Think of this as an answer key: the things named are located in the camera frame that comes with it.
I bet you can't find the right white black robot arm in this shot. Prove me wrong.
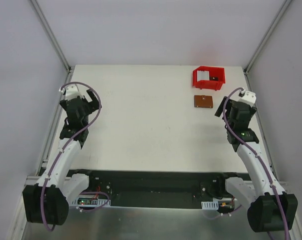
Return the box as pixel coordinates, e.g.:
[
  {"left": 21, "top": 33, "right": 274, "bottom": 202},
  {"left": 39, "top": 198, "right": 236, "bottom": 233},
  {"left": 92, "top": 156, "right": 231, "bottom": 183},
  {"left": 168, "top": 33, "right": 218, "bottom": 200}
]
[{"left": 215, "top": 97, "right": 298, "bottom": 234}]

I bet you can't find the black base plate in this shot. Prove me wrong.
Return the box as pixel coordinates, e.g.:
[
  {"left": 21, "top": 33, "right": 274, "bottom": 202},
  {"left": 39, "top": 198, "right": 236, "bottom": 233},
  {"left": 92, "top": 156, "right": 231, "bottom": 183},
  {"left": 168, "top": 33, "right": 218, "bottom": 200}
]
[{"left": 88, "top": 170, "right": 238, "bottom": 209}]

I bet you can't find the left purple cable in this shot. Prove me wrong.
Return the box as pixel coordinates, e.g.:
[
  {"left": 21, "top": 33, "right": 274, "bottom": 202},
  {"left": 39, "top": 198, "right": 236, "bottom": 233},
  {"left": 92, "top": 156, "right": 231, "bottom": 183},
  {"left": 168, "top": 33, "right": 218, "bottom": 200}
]
[{"left": 42, "top": 81, "right": 103, "bottom": 232}]

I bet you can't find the left aluminium frame post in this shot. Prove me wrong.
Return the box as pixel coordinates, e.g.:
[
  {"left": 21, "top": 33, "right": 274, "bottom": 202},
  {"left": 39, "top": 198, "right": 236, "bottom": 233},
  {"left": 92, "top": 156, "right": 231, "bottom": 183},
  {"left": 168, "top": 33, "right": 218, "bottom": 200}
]
[{"left": 29, "top": 0, "right": 72, "bottom": 73}]

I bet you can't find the purple cable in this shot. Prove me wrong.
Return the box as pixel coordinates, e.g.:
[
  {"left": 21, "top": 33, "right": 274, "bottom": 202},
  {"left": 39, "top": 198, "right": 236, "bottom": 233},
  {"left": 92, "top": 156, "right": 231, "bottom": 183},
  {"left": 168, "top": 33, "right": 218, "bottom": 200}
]
[
  {"left": 42, "top": 81, "right": 103, "bottom": 232},
  {"left": 223, "top": 87, "right": 291, "bottom": 240}
]

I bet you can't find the white cable duct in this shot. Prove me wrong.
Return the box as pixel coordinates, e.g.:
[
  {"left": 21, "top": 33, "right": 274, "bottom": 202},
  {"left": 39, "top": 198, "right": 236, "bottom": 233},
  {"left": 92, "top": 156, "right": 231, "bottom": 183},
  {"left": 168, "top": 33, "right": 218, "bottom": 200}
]
[
  {"left": 70, "top": 197, "right": 111, "bottom": 208},
  {"left": 201, "top": 200, "right": 219, "bottom": 211}
]

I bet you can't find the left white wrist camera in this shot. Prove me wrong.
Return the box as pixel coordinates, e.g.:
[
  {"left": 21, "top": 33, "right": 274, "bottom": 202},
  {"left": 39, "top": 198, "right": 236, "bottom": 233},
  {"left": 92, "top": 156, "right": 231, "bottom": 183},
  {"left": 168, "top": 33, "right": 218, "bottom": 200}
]
[{"left": 59, "top": 84, "right": 83, "bottom": 101}]

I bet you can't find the right aluminium frame post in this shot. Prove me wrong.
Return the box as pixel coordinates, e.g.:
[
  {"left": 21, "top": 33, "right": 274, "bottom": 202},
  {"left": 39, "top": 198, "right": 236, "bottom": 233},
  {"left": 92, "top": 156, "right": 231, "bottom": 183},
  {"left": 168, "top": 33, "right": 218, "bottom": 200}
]
[{"left": 242, "top": 0, "right": 294, "bottom": 75}]

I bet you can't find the aluminium frame post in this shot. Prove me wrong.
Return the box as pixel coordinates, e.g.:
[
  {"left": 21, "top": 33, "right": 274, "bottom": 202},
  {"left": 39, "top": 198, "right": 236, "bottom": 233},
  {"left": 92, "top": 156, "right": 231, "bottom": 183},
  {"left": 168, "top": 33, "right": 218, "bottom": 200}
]
[
  {"left": 29, "top": 0, "right": 72, "bottom": 73},
  {"left": 242, "top": 0, "right": 294, "bottom": 75}
]

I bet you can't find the red plastic bin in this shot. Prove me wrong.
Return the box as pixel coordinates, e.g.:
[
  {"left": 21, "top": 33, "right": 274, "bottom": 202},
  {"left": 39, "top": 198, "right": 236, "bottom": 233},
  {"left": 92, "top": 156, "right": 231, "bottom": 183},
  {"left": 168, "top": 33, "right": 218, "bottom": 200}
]
[{"left": 192, "top": 66, "right": 225, "bottom": 91}]

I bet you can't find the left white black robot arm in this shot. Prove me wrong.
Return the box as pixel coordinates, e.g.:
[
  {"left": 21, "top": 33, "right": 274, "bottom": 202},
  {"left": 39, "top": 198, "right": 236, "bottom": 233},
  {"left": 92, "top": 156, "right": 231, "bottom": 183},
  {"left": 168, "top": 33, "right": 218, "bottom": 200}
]
[{"left": 23, "top": 84, "right": 101, "bottom": 227}]

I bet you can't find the left white cable duct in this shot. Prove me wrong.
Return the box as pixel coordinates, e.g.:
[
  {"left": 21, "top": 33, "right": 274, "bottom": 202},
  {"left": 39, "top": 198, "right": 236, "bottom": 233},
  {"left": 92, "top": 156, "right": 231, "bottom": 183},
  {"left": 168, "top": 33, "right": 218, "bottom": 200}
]
[{"left": 70, "top": 197, "right": 111, "bottom": 208}]

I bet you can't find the right white cable duct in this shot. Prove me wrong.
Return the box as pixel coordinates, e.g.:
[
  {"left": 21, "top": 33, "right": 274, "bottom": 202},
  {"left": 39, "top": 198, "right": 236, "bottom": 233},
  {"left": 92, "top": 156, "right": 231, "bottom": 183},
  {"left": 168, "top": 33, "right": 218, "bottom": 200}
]
[{"left": 201, "top": 200, "right": 219, "bottom": 211}]

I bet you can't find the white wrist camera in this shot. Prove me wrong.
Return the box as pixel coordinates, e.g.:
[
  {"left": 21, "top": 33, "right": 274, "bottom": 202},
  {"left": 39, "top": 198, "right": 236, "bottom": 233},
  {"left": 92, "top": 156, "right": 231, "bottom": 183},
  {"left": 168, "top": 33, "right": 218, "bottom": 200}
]
[
  {"left": 238, "top": 89, "right": 256, "bottom": 107},
  {"left": 59, "top": 84, "right": 83, "bottom": 101}
]

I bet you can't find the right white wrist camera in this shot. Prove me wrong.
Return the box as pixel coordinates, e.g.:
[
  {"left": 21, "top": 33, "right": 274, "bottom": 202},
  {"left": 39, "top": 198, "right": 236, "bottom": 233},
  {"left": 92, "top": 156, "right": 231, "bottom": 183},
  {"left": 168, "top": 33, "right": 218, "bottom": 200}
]
[{"left": 238, "top": 89, "right": 256, "bottom": 107}]

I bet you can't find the brown leather card holder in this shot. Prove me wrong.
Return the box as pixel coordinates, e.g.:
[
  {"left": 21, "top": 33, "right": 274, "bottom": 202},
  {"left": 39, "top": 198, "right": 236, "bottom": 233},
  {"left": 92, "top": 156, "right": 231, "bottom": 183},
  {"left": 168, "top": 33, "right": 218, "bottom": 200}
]
[{"left": 194, "top": 95, "right": 213, "bottom": 109}]

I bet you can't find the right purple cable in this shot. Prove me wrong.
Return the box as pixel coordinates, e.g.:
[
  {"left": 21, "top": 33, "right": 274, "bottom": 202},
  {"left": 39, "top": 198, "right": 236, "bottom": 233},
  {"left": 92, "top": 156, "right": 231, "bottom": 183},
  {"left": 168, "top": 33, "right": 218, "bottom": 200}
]
[{"left": 223, "top": 87, "right": 291, "bottom": 240}]

